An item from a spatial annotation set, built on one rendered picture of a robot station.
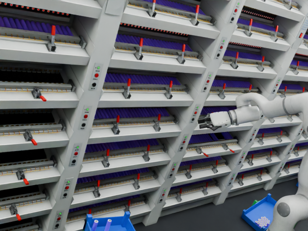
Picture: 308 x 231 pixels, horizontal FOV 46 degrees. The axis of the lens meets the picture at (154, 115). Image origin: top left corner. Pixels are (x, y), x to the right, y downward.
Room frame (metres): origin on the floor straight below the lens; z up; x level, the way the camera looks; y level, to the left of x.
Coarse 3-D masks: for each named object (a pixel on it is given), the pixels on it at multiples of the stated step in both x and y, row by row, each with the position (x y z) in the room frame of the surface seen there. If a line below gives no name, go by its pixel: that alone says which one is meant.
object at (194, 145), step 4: (228, 140) 2.33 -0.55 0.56; (232, 140) 2.35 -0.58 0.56; (236, 140) 2.38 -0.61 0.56; (192, 144) 2.07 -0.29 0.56; (196, 144) 2.09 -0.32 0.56; (200, 144) 2.11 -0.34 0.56; (204, 144) 2.14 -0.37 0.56; (208, 144) 2.16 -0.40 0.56; (212, 144) 2.19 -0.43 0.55; (216, 144) 2.23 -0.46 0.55; (220, 144) 2.25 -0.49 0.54; (228, 144) 2.31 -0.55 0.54; (204, 148) 2.12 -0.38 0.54
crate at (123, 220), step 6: (90, 216) 1.23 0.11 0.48; (120, 216) 1.32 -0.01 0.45; (126, 216) 1.32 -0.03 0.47; (90, 222) 1.23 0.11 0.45; (102, 222) 1.28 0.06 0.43; (114, 222) 1.31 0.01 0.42; (120, 222) 1.32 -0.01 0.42; (126, 222) 1.32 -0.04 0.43; (84, 228) 1.22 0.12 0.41; (90, 228) 1.19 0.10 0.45; (96, 228) 1.25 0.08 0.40; (102, 228) 1.27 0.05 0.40; (114, 228) 1.29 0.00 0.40; (120, 228) 1.30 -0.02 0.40; (126, 228) 1.31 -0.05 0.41; (132, 228) 1.28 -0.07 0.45
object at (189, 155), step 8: (232, 136) 2.45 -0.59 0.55; (240, 136) 2.41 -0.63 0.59; (232, 144) 2.35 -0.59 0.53; (240, 144) 2.39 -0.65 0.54; (192, 152) 2.04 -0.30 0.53; (208, 152) 2.12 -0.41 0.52; (216, 152) 2.17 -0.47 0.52; (224, 152) 2.23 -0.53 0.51; (232, 152) 2.31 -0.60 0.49; (184, 160) 1.98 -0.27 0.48
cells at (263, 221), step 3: (258, 219) 2.26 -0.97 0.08; (261, 219) 2.26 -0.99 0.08; (264, 219) 2.27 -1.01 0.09; (267, 219) 2.27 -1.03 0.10; (255, 222) 2.23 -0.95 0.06; (258, 222) 2.23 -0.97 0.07; (261, 222) 2.24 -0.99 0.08; (264, 222) 2.24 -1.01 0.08; (267, 222) 2.24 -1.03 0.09; (258, 225) 2.22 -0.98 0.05; (261, 225) 2.21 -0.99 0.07; (264, 225) 2.21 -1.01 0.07; (267, 225) 2.24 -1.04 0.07
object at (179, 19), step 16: (128, 0) 1.53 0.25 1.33; (144, 0) 1.63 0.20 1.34; (160, 0) 1.74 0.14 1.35; (176, 0) 1.84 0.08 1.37; (192, 0) 1.93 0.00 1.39; (128, 16) 1.47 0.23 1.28; (144, 16) 1.52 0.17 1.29; (160, 16) 1.62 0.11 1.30; (176, 16) 1.71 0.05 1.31; (192, 16) 1.77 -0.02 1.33; (208, 16) 1.89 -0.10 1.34; (176, 32) 1.69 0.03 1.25; (192, 32) 1.75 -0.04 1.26; (208, 32) 1.82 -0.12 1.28
